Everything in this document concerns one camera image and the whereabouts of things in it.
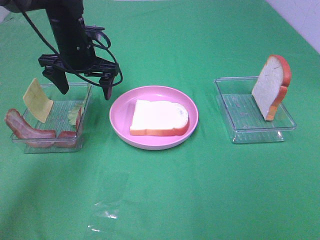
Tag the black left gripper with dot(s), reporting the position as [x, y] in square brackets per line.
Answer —
[76, 53]

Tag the yellow cheese slice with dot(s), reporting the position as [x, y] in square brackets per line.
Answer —
[37, 101]

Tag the clear plastic ingredient tray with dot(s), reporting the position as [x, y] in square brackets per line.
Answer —
[58, 117]

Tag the clear plastic wrap sheet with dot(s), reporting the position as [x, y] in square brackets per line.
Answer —
[105, 211]

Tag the long bacon strip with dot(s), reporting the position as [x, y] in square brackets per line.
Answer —
[22, 130]

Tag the pink round plate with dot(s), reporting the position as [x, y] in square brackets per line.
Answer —
[122, 111]

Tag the green table cloth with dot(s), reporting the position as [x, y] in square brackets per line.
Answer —
[206, 188]

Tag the upright bread slice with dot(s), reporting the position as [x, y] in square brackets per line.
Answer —
[271, 86]

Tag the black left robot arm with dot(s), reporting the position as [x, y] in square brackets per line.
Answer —
[57, 11]

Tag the white bread slice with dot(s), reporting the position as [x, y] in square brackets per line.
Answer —
[159, 118]

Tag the short bacon strip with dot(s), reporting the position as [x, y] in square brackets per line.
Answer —
[70, 136]

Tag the green lettuce leaf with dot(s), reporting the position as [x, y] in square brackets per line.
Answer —
[73, 114]

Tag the clear plastic bread tray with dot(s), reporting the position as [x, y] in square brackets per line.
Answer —
[242, 117]

